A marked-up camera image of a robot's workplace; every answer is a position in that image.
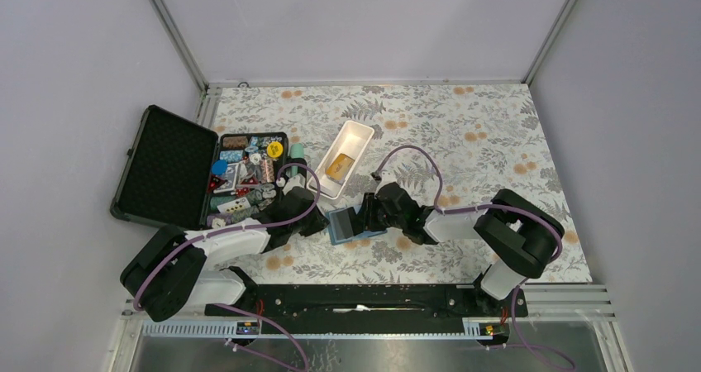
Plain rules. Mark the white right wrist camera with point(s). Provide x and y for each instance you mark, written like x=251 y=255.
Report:
x=383 y=178

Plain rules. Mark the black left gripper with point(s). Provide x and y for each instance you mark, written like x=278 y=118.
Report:
x=318 y=224

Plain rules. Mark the playing card deck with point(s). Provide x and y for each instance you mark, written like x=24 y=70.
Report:
x=234 y=205

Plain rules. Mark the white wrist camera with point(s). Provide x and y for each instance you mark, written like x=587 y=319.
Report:
x=383 y=178
x=286 y=185

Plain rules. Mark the yellow round poker chip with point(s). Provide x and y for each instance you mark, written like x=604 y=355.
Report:
x=275 y=149

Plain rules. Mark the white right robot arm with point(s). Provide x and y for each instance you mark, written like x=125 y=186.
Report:
x=525 y=238

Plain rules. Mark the blue leather card holder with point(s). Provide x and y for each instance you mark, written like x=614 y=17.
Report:
x=364 y=235

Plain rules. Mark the floral patterned table mat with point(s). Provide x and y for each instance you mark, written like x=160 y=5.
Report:
x=454 y=145

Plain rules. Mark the gold credit card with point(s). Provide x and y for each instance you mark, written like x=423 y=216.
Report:
x=339 y=168

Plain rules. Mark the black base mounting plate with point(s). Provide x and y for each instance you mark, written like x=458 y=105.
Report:
x=365 y=309

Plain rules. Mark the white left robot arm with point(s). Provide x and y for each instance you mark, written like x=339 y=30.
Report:
x=176 y=269

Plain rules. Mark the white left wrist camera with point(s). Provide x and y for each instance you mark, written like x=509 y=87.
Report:
x=286 y=185

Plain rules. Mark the black open carrying case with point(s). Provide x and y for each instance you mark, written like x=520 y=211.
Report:
x=166 y=180

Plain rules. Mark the black credit card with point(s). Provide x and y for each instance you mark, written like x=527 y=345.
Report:
x=339 y=226
x=357 y=222

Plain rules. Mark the blue round poker chip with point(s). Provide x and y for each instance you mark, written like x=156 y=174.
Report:
x=219 y=167

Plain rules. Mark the mint green case handle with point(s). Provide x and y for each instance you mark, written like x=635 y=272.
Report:
x=296 y=153

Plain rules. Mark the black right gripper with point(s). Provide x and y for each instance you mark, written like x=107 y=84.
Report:
x=370 y=203

